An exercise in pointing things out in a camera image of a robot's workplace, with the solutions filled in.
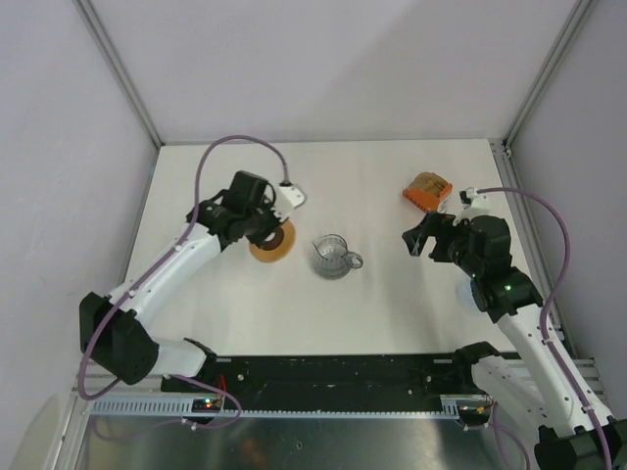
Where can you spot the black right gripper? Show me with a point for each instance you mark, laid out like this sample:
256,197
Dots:
431,225

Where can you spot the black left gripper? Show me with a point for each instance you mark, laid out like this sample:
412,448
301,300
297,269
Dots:
266,204

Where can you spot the grey glass coffee server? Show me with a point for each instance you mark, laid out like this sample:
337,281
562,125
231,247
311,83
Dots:
332,258

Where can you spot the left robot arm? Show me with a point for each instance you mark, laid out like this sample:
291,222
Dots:
113,329

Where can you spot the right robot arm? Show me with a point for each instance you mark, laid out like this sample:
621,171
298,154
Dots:
576,430

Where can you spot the orange coffee filter box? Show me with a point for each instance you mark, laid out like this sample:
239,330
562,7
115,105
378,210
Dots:
431,199

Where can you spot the brown paper coffee filters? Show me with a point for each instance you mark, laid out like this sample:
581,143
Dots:
430,183

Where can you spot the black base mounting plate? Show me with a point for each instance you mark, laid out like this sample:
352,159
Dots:
388,381

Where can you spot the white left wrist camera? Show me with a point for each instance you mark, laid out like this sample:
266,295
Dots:
289,197

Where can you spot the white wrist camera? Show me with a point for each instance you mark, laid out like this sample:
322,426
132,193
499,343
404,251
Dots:
289,197
473,204

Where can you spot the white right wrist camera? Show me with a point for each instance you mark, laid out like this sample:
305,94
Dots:
473,204

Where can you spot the grey slotted cable duct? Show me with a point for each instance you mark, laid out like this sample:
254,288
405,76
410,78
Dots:
444,407

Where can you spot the left aluminium frame post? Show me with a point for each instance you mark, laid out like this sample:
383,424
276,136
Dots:
114,62

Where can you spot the aluminium frame post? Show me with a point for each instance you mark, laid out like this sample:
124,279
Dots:
114,62
569,32

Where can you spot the right aluminium frame post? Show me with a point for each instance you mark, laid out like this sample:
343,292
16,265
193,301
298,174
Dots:
569,32

